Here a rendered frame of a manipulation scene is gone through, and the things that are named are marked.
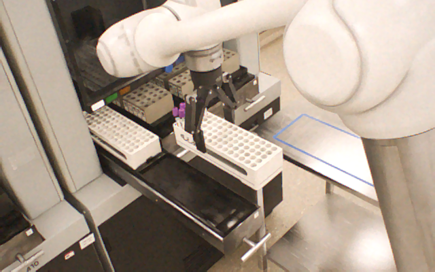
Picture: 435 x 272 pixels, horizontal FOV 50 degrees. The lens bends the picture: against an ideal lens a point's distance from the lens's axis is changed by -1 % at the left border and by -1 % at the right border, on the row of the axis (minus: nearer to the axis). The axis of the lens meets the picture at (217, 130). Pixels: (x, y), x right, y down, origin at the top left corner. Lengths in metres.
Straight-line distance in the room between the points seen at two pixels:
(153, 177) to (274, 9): 0.67
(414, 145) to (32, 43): 0.90
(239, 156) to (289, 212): 1.15
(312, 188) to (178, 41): 1.63
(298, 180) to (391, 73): 1.97
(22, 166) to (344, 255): 1.09
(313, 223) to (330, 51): 1.43
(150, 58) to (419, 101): 0.54
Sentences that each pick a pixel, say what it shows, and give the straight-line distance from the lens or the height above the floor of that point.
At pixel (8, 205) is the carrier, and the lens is 1.31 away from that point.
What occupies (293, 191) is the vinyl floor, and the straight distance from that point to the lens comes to 2.33.
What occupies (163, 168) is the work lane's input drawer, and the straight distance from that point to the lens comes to 1.30.
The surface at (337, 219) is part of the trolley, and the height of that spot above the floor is 0.28.
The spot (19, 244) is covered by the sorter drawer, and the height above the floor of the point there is 0.78.
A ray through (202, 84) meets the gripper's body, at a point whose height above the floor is 1.09.
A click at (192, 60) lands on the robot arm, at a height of 1.15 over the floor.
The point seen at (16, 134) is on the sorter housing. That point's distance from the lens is 1.24.
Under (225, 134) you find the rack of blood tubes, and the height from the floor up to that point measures 0.92.
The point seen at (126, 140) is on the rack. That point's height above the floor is 0.86.
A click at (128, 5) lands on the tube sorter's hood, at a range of 1.28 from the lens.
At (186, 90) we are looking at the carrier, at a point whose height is 0.86.
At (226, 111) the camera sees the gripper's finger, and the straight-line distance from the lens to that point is 1.20.
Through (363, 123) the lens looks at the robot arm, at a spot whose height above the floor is 1.35.
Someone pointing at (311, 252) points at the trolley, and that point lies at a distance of 1.73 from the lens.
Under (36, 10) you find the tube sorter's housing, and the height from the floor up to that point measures 1.27.
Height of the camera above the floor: 1.65
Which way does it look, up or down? 37 degrees down
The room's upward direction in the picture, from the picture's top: 7 degrees counter-clockwise
